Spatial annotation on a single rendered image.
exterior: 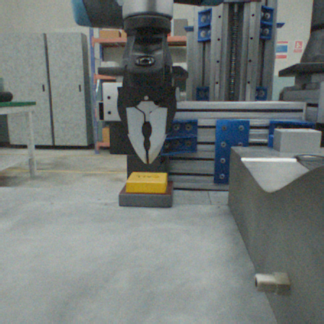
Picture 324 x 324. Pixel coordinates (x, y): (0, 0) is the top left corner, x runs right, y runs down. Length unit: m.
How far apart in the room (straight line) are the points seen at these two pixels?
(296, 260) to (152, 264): 0.15
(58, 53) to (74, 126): 1.23
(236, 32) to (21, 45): 5.43
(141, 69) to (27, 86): 5.78
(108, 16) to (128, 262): 0.70
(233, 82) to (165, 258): 0.74
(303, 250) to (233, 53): 0.85
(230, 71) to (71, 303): 0.85
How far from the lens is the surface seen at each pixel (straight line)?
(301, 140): 0.45
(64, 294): 0.30
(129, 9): 0.50
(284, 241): 0.24
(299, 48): 5.99
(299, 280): 0.22
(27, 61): 6.17
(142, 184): 0.48
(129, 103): 0.49
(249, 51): 0.99
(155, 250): 0.35
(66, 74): 5.86
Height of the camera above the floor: 0.96
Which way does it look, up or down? 12 degrees down
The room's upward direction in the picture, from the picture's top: straight up
